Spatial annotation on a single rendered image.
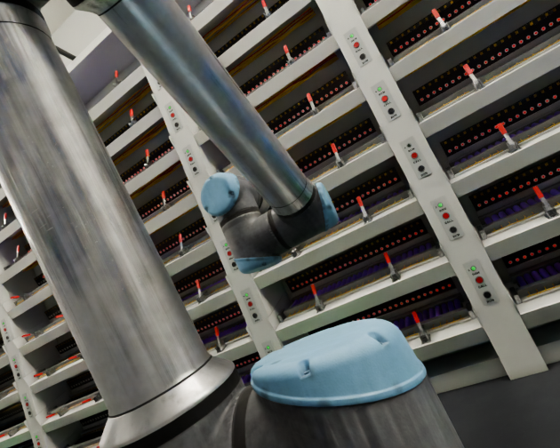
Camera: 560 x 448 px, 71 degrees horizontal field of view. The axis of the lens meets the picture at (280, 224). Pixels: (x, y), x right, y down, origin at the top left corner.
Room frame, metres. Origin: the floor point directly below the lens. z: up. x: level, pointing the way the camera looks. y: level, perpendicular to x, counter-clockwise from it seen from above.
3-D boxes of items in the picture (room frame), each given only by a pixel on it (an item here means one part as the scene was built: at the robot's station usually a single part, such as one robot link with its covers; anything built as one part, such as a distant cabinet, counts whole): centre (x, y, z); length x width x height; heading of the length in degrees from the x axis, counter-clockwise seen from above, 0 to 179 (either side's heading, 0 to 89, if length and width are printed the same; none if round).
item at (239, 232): (0.81, 0.06, 0.57); 0.12 x 0.09 x 0.12; 73
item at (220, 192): (0.82, 0.07, 0.68); 0.12 x 0.09 x 0.10; 156
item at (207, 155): (1.48, 0.17, 0.88); 0.20 x 0.09 x 1.76; 157
